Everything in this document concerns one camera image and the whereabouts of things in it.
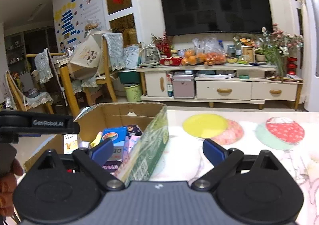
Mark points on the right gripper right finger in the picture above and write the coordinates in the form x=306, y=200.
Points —
x=225, y=163

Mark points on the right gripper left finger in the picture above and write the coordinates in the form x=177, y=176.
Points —
x=91, y=161

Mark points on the yellow pink toy gun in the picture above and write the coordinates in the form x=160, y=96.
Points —
x=97, y=140

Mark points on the white orange medicine box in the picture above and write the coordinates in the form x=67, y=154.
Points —
x=70, y=143

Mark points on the blue round logo box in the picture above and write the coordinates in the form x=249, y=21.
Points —
x=117, y=135

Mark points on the space pattern puzzle cube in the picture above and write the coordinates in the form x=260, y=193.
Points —
x=134, y=130

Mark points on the tall pink blind box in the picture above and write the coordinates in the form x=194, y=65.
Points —
x=129, y=144

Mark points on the left hand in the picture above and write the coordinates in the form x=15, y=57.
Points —
x=8, y=185

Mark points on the wooden dining table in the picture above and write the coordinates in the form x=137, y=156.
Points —
x=55, y=76

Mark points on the green milk cardboard carton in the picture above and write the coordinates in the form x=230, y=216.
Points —
x=143, y=159

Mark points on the green trash bin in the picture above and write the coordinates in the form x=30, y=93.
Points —
x=133, y=92

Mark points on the cream tv cabinet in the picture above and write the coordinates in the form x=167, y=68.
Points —
x=226, y=83

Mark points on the wooden chair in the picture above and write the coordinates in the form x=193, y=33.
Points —
x=91, y=87

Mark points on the pink storage box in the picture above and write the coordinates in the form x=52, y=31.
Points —
x=184, y=86

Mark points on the canvas tote bag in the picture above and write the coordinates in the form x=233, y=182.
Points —
x=85, y=60

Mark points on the bag of tangerines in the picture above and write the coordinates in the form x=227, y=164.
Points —
x=214, y=53

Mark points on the bag of oranges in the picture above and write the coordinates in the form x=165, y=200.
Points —
x=195, y=55

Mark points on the framed certificate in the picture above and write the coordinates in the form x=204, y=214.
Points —
x=250, y=52

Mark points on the red vase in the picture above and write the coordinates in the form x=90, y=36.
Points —
x=291, y=65

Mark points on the potted flower plant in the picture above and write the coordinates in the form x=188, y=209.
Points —
x=277, y=46

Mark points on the black television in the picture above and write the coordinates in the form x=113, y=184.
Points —
x=184, y=17

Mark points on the white tower air conditioner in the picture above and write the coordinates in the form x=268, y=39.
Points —
x=310, y=54

